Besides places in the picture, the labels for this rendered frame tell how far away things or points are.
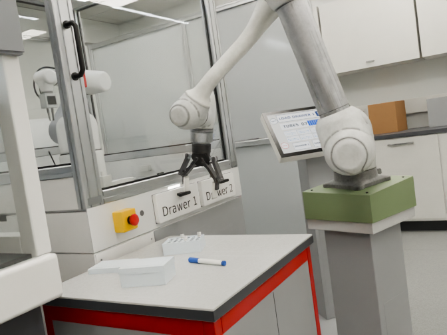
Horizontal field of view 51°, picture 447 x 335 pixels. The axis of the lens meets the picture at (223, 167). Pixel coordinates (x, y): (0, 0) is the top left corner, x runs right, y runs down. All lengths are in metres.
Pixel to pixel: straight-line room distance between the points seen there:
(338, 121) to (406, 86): 3.66
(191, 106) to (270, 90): 1.82
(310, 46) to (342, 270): 0.82
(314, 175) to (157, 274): 1.47
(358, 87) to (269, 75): 1.99
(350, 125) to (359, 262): 0.52
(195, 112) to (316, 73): 0.42
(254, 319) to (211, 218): 0.97
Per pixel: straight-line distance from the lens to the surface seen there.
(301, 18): 1.54
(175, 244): 1.52
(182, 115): 1.60
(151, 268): 1.24
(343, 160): 1.47
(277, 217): 3.48
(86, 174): 1.57
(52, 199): 1.68
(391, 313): 1.85
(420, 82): 5.12
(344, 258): 1.79
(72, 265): 1.68
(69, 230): 1.64
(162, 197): 1.82
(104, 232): 1.61
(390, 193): 1.71
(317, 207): 1.74
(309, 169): 2.53
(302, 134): 2.48
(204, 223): 2.08
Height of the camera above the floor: 1.12
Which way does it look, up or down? 4 degrees down
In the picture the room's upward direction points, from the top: 8 degrees counter-clockwise
